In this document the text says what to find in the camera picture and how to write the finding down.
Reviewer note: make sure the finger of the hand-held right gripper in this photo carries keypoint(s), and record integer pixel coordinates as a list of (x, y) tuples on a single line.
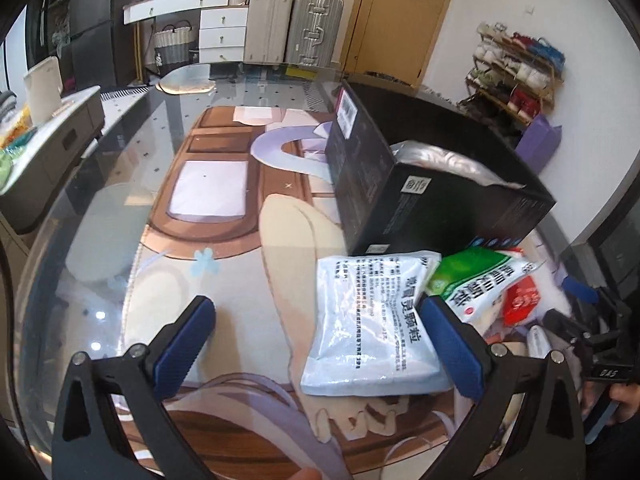
[(567, 327), (580, 292)]

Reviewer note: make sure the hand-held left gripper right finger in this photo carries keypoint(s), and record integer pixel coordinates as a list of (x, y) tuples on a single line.
[(450, 345)]

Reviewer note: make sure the black cardboard box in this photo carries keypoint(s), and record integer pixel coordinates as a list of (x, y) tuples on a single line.
[(380, 185)]

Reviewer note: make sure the white medicine packet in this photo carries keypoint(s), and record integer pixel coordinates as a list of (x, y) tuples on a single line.
[(370, 320)]

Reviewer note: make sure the silver suitcase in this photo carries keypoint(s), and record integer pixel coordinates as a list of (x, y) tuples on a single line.
[(315, 30)]

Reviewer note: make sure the person's right forearm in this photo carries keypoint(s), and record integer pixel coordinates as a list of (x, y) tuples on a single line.
[(617, 455)]

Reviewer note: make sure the pile of snack bags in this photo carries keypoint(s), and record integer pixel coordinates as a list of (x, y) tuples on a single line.
[(17, 130)]

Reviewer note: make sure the beige round mat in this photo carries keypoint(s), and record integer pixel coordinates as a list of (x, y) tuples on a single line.
[(187, 82)]

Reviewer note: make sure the grey side cabinet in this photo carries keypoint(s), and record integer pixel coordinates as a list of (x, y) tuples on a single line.
[(55, 150)]

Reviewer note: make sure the white suitcase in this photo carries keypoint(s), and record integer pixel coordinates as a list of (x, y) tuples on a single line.
[(270, 25)]

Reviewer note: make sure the white kettle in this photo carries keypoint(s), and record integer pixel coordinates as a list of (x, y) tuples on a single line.
[(44, 90)]

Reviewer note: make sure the wicker basket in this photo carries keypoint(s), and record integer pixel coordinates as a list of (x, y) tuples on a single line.
[(172, 45)]

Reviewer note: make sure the wooden shoe rack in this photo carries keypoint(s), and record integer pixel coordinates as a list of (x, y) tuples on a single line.
[(515, 75)]

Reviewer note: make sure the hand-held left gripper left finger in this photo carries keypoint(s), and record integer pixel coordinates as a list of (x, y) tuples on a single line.
[(185, 345)]

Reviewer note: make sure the printed table mat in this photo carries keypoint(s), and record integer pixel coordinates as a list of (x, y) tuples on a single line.
[(225, 240)]

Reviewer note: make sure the red and white packet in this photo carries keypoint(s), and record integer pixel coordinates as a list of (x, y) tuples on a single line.
[(522, 295)]

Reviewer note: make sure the white dresser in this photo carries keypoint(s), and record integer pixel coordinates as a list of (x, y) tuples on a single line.
[(220, 20)]

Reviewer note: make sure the wooden door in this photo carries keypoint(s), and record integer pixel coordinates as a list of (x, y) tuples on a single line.
[(395, 15)]

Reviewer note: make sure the person's left hand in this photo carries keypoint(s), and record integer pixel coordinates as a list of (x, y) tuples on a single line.
[(302, 475)]

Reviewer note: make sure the purple bag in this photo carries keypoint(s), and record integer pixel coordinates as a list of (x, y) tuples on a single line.
[(540, 142)]

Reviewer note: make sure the person's right hand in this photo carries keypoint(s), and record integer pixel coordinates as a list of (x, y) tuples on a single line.
[(627, 405)]

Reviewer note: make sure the silver foil bag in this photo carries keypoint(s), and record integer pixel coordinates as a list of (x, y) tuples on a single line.
[(450, 160)]

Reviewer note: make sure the black refrigerator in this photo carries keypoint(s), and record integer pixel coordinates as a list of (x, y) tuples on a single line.
[(100, 25)]

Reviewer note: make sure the green and white packet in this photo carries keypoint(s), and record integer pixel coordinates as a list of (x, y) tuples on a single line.
[(470, 275)]

